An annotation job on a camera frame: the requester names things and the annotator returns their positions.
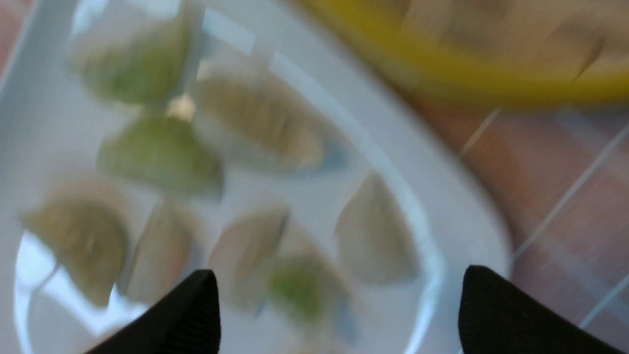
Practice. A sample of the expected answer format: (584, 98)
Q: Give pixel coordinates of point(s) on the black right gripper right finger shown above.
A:
(495, 317)

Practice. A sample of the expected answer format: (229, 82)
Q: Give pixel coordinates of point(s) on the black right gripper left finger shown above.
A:
(186, 321)

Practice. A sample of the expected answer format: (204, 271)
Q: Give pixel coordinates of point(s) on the pink dumpling plate lower centre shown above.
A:
(162, 253)

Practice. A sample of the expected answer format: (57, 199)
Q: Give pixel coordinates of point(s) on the pink dumpling plate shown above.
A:
(162, 253)
(244, 256)

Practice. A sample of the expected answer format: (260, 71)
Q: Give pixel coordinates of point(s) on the green dumpling plate middle right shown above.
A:
(307, 289)

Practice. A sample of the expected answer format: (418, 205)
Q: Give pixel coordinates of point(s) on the green dumpling plate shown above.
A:
(142, 72)
(307, 289)
(162, 151)

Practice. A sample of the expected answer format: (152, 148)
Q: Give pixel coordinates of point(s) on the pale dumpling plate lower left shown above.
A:
(83, 225)

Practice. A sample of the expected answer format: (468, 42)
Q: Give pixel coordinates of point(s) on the pale dumpling plate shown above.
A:
(239, 117)
(83, 225)
(375, 243)

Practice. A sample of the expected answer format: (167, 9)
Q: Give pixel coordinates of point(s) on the pale dumpling plate top right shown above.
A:
(375, 243)

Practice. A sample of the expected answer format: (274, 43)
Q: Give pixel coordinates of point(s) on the green dumpling plate middle left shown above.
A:
(162, 151)

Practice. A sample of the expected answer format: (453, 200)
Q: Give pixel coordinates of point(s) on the pale dumpling plate top centre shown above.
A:
(239, 117)

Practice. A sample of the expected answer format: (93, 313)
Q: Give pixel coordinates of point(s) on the white square plate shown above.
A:
(51, 129)

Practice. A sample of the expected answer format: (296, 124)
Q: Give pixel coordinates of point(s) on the green dumpling plate top left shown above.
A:
(142, 72)

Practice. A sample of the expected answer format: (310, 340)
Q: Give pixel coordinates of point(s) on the yellow-rimmed bamboo steamer basket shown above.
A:
(510, 53)

